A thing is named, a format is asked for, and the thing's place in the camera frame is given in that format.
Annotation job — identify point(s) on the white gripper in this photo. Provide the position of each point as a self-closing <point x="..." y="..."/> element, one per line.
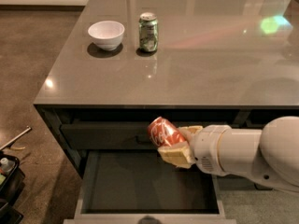
<point x="206" y="148"/>

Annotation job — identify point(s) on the red coke can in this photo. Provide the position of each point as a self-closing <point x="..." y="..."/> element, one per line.
<point x="162" y="133"/>

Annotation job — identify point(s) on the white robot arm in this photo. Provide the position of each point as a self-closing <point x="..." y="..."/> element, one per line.
<point x="268" y="157"/>

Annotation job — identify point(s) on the closed top drawer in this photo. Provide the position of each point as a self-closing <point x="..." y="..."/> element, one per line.
<point x="108" y="135"/>

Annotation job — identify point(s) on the open middle drawer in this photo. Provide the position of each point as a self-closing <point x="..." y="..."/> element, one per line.
<point x="121" y="187"/>

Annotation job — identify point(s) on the green soda can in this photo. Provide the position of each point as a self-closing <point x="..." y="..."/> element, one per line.
<point x="148" y="32"/>

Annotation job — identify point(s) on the dark cabinet with drawers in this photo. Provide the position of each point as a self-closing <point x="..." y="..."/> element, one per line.
<point x="218" y="62"/>

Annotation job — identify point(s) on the white bowl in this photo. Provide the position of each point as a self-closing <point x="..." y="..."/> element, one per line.
<point x="106" y="35"/>

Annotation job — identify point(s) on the black bin with bottles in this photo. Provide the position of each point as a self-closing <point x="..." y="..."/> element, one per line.
<point x="11" y="177"/>

